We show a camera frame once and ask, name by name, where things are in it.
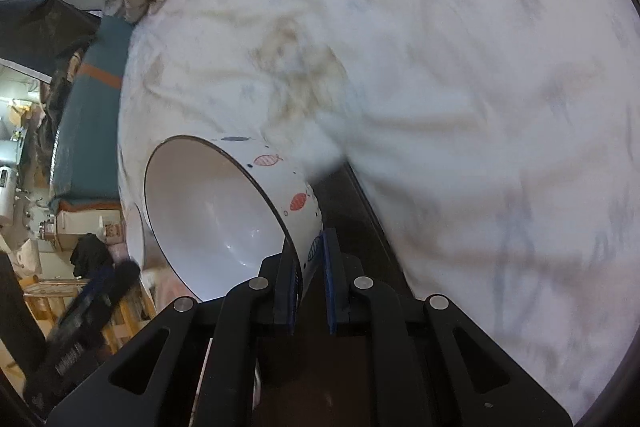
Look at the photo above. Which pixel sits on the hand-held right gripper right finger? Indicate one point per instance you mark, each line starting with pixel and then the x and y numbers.
pixel 332 292

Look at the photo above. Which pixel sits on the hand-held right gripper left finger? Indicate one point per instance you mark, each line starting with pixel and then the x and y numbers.
pixel 290 297

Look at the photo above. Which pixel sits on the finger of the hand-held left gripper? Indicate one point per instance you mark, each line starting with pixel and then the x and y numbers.
pixel 115 281

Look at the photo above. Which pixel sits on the white bowl with dark rim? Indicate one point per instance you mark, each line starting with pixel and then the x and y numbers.
pixel 210 207
pixel 135 237

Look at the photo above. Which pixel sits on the black bag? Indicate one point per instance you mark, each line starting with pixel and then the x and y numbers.
pixel 90 254

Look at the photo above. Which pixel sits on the beige box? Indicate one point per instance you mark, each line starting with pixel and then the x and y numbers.
pixel 85 219

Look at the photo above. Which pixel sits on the white water heater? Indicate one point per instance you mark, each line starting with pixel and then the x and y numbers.
pixel 7 197

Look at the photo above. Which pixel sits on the olive clothes pile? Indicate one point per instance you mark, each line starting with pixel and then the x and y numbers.
pixel 60 97

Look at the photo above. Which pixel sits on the white printed bed sheet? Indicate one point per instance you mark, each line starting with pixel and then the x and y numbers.
pixel 425 82

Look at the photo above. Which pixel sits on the dark blue hanging cloth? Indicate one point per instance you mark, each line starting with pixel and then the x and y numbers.
pixel 40 32

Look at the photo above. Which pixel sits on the teal padded bed frame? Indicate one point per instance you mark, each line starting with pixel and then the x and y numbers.
pixel 90 132

